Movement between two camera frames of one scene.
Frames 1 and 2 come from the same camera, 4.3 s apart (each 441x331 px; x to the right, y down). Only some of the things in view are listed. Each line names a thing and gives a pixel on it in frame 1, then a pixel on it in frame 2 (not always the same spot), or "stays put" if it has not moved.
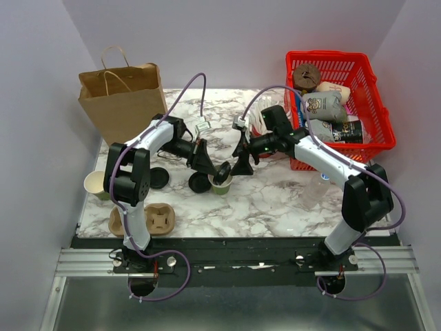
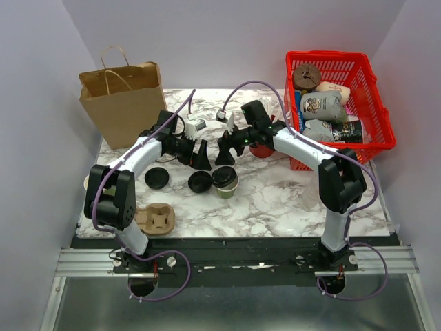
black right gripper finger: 243,165 -> 224,156
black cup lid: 222,173 stays put
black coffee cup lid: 159,178 stays put
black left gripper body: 183,147 stays put
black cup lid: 199,182 stays put
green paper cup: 223,188 -> 227,194
